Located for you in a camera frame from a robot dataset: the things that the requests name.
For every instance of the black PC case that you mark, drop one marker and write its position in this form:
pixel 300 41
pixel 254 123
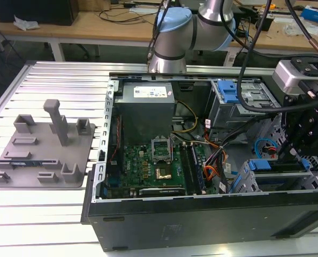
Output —
pixel 201 225

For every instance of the black RAM slot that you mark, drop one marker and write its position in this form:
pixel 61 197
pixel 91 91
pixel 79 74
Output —
pixel 185 171
pixel 197 171

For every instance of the large black box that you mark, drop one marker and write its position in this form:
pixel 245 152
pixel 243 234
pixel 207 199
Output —
pixel 36 12

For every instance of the grey parts rack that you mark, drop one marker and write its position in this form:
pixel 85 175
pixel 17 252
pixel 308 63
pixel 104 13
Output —
pixel 41 160

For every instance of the grey power supply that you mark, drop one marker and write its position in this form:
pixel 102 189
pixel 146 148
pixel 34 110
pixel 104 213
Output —
pixel 143 115

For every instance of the metal disk bay cage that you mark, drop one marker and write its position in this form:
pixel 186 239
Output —
pixel 279 178

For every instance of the black graphics card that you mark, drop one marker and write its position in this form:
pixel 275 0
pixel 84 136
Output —
pixel 161 191

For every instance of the blue drive latch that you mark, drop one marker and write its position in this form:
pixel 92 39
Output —
pixel 230 91

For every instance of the RAM stick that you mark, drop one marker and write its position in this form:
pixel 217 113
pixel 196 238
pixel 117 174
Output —
pixel 27 163

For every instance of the green motherboard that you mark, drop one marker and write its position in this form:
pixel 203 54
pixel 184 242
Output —
pixel 137 166

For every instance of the blue cardboard box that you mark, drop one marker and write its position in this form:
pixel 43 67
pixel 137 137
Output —
pixel 317 14

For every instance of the wooden desk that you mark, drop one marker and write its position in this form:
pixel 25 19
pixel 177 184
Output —
pixel 94 26

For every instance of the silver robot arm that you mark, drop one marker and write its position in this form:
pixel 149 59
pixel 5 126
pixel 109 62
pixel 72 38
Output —
pixel 175 34

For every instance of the white crumpled plastic wrap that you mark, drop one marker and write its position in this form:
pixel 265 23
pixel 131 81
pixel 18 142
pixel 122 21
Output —
pixel 25 23

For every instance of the metal optical drive cage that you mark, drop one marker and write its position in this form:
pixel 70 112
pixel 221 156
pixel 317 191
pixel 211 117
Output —
pixel 228 115

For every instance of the square chipset chip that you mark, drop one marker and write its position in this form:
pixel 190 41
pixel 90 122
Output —
pixel 163 172

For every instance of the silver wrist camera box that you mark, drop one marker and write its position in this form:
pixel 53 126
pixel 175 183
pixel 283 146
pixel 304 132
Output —
pixel 284 75

